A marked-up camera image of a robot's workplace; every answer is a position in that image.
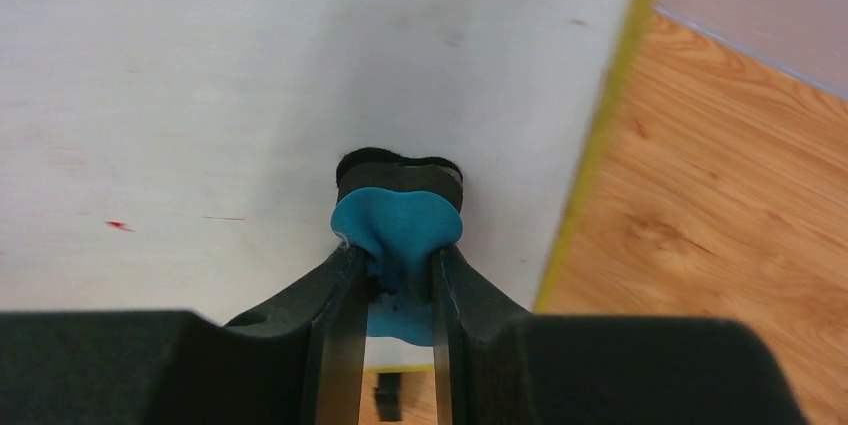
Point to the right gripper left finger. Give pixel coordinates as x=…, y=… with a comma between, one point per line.
x=296, y=358

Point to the black right whiteboard foot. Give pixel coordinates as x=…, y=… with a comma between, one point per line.
x=387, y=396

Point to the yellow framed whiteboard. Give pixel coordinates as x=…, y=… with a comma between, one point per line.
x=181, y=154

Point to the blue black eraser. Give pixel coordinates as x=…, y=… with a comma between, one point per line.
x=399, y=210

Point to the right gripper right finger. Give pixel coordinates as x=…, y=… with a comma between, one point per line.
x=498, y=363

